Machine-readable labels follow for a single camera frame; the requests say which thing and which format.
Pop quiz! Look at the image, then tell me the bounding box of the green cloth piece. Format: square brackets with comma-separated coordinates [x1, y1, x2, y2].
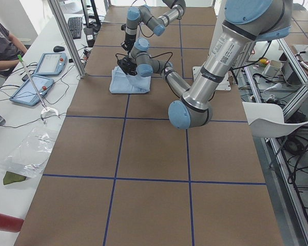
[3, 171, 26, 186]

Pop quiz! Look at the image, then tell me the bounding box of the upper blue teach pendant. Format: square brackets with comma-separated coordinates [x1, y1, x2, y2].
[34, 52, 67, 76]

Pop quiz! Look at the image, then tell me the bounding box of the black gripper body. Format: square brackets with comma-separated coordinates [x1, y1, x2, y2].
[117, 57, 137, 75]
[121, 39, 135, 53]

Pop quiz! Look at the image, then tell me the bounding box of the black keyboard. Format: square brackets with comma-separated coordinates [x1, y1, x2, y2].
[67, 17, 83, 39]

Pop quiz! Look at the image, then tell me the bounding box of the white plastic chair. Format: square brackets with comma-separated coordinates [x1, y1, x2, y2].
[242, 101, 308, 138]

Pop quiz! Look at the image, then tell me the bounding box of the red water bottle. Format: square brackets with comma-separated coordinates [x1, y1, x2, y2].
[0, 213, 24, 233]

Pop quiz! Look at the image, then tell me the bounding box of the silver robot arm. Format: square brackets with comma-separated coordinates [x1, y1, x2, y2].
[121, 0, 186, 52]
[118, 1, 293, 129]

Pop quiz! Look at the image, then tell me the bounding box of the metal reacher grabber tool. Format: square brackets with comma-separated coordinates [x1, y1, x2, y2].
[16, 54, 61, 125]

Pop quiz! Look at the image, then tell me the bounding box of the clear plastic bag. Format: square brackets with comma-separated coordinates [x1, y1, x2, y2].
[0, 127, 59, 178]

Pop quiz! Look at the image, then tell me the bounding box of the black computer mouse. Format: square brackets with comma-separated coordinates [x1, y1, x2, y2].
[53, 46, 65, 53]

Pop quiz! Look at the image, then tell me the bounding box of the blue teach pendant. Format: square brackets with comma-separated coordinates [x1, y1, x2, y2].
[10, 75, 54, 106]
[34, 52, 67, 76]

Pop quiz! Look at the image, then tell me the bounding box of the aluminium frame post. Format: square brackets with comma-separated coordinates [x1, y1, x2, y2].
[48, 0, 86, 78]

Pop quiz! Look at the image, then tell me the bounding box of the light blue button-up shirt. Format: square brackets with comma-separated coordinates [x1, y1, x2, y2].
[109, 66, 151, 94]

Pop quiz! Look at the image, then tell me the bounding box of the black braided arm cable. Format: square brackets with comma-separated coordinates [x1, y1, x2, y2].
[114, 52, 185, 98]

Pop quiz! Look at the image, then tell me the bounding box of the lower blue teach pendant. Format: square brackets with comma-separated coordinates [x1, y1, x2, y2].
[10, 75, 54, 106]

